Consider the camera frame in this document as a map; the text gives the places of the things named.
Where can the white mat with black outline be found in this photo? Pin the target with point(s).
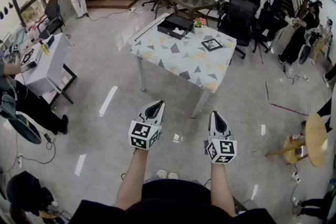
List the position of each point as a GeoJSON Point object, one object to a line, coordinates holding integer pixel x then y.
{"type": "Point", "coordinates": [147, 30]}

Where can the black box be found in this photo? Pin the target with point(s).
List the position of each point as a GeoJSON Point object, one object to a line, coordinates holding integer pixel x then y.
{"type": "Point", "coordinates": [178, 22]}

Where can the pink flowers in pot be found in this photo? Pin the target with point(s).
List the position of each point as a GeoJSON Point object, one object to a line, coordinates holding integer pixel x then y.
{"type": "Point", "coordinates": [199, 22]}

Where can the black-and-white printed sheet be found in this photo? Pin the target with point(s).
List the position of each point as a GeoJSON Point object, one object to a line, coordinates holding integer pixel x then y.
{"type": "Point", "coordinates": [211, 44]}

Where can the person's right white shoe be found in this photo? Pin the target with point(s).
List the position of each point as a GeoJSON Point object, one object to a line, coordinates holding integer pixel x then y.
{"type": "Point", "coordinates": [173, 175]}

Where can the person's left forearm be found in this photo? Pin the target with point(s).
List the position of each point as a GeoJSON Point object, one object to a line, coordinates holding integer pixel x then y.
{"type": "Point", "coordinates": [132, 178]}

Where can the white side table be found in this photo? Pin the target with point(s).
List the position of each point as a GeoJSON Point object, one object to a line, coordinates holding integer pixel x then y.
{"type": "Point", "coordinates": [50, 68]}

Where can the person's right forearm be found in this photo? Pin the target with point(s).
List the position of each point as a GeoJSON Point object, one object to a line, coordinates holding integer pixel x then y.
{"type": "Point", "coordinates": [220, 186]}

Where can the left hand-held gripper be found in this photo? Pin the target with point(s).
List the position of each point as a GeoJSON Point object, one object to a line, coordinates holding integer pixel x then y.
{"type": "Point", "coordinates": [143, 136]}

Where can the dark blue visitor chair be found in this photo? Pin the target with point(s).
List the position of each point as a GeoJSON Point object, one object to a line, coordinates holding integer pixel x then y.
{"type": "Point", "coordinates": [52, 17]}

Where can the yellow bottle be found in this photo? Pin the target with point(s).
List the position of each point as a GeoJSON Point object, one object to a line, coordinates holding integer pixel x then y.
{"type": "Point", "coordinates": [44, 48]}

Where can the person's black shirt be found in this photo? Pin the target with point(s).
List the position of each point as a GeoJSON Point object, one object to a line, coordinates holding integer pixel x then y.
{"type": "Point", "coordinates": [173, 204]}

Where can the white power strip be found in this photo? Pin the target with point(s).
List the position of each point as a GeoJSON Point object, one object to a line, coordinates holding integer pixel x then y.
{"type": "Point", "coordinates": [295, 177]}
{"type": "Point", "coordinates": [132, 9]}

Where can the green flat item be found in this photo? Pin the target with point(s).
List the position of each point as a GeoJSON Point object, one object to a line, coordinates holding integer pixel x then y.
{"type": "Point", "coordinates": [50, 41]}

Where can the person's left white shoe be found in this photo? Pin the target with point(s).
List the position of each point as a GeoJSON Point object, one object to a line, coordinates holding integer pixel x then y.
{"type": "Point", "coordinates": [162, 174]}

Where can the person's white shoe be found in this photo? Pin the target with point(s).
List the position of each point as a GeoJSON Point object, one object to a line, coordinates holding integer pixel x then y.
{"type": "Point", "coordinates": [162, 174]}
{"type": "Point", "coordinates": [173, 175]}

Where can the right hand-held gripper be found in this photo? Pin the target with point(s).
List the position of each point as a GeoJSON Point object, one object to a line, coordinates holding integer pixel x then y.
{"type": "Point", "coordinates": [221, 150]}

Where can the round wooden stool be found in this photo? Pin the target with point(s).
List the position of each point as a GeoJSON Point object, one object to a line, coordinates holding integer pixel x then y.
{"type": "Point", "coordinates": [316, 139]}

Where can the wicker glass-top table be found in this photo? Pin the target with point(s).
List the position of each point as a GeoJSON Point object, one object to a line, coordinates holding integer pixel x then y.
{"type": "Point", "coordinates": [193, 1]}

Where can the table with triangle-patterned cloth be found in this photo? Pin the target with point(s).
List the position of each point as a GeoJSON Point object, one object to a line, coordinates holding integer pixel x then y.
{"type": "Point", "coordinates": [181, 60]}

